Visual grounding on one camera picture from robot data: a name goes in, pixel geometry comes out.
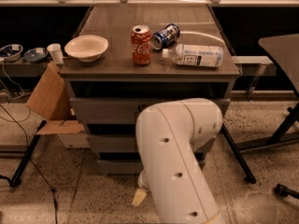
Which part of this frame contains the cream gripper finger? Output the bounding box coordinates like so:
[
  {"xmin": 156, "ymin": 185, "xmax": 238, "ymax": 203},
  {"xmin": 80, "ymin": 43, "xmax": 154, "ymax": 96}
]
[{"xmin": 132, "ymin": 189, "xmax": 147, "ymax": 206}]

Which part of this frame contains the black stand leg left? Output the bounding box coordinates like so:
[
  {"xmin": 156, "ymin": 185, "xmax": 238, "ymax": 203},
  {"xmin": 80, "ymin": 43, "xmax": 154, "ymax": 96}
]
[{"xmin": 9, "ymin": 133, "xmax": 40, "ymax": 188}]

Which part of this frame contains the red cola can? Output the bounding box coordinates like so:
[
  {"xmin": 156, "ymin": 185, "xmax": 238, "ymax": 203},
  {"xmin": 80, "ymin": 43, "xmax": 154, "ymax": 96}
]
[{"xmin": 131, "ymin": 24, "xmax": 151, "ymax": 65}]

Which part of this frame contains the clear plastic water bottle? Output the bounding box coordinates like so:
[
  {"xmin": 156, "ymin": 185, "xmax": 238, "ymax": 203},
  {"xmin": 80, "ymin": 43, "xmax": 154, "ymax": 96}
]
[{"xmin": 162, "ymin": 44, "xmax": 224, "ymax": 68}]

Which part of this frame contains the grey middle drawer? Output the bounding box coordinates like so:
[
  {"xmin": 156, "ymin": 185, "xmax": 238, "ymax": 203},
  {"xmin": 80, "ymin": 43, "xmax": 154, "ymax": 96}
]
[{"xmin": 87, "ymin": 134, "xmax": 215, "ymax": 153}]

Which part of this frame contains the blue patterned bowl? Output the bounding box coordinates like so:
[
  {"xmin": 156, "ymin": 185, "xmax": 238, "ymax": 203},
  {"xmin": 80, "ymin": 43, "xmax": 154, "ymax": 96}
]
[
  {"xmin": 23, "ymin": 48, "xmax": 49, "ymax": 63},
  {"xmin": 0, "ymin": 44, "xmax": 23, "ymax": 62}
]

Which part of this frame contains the blue patterned bowl left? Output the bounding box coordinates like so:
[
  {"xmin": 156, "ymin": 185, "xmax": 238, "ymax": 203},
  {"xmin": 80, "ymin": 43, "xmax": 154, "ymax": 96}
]
[{"xmin": 0, "ymin": 44, "xmax": 23, "ymax": 62}]

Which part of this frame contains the blue patterned bowl right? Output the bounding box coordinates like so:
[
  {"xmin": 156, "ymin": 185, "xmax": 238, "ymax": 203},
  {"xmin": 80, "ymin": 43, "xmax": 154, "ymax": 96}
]
[{"xmin": 23, "ymin": 48, "xmax": 49, "ymax": 63}]

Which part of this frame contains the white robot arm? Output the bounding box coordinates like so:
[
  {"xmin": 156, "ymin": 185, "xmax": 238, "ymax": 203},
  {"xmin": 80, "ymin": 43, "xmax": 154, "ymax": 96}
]
[{"xmin": 135, "ymin": 98, "xmax": 225, "ymax": 224}]

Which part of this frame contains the grey bottom drawer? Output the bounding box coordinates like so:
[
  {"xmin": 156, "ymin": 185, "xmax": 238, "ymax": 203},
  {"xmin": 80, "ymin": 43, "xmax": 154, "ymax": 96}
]
[{"xmin": 97, "ymin": 160, "xmax": 143, "ymax": 175}]

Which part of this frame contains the grey top drawer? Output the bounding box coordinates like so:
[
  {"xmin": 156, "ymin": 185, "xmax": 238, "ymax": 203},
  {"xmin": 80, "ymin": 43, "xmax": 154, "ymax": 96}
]
[{"xmin": 68, "ymin": 97, "xmax": 232, "ymax": 125}]

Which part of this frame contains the white bowl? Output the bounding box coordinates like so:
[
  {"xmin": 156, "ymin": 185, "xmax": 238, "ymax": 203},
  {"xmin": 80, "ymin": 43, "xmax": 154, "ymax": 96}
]
[{"xmin": 64, "ymin": 35, "xmax": 108, "ymax": 63}]

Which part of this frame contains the brown cardboard box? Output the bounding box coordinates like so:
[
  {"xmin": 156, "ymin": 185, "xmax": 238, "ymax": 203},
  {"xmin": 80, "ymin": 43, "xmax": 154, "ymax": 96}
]
[{"xmin": 26, "ymin": 62, "xmax": 90, "ymax": 148}]

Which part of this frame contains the black stand leg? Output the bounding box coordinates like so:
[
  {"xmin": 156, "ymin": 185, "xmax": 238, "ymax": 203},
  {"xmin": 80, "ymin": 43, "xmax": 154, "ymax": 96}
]
[
  {"xmin": 221, "ymin": 125, "xmax": 256, "ymax": 184},
  {"xmin": 9, "ymin": 133, "xmax": 40, "ymax": 188}
]

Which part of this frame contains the black floor cable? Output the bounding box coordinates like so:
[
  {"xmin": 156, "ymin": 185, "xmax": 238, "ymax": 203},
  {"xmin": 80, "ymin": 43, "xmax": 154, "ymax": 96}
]
[{"xmin": 0, "ymin": 105, "xmax": 59, "ymax": 224}]

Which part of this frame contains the grey drawer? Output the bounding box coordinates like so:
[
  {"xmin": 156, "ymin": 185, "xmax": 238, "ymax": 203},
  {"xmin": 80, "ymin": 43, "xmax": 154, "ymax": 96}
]
[
  {"xmin": 68, "ymin": 97, "xmax": 232, "ymax": 125},
  {"xmin": 87, "ymin": 134, "xmax": 215, "ymax": 153},
  {"xmin": 97, "ymin": 160, "xmax": 143, "ymax": 175}
]

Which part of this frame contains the black stand leg right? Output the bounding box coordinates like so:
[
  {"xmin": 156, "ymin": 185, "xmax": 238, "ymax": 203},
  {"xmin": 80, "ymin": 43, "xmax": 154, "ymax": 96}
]
[{"xmin": 221, "ymin": 125, "xmax": 256, "ymax": 184}]

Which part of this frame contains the grey drawer cabinet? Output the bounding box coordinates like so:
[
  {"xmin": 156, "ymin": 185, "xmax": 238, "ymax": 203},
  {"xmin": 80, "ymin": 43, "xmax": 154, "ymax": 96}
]
[{"xmin": 60, "ymin": 3, "xmax": 239, "ymax": 161}]

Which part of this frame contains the blue soda can lying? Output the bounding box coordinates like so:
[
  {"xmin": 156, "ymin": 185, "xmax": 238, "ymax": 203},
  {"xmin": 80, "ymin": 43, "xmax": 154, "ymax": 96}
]
[{"xmin": 151, "ymin": 23, "xmax": 180, "ymax": 50}]

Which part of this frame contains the white paper cup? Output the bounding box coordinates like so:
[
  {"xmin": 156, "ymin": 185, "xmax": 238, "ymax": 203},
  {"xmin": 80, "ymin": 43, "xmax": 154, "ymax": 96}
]
[{"xmin": 47, "ymin": 43, "xmax": 64, "ymax": 64}]

